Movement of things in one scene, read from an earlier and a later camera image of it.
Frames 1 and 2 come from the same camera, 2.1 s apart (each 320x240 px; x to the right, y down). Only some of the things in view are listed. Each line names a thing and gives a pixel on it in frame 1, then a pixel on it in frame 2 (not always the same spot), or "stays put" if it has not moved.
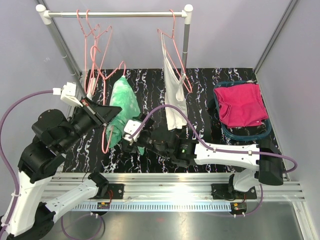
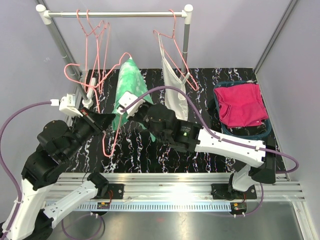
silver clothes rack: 44,16 stays put
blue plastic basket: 250,132 stays put
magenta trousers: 241,106 stays put
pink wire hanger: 105,79 to 94,90
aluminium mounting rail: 171,192 stays put
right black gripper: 133,148 to 135,117
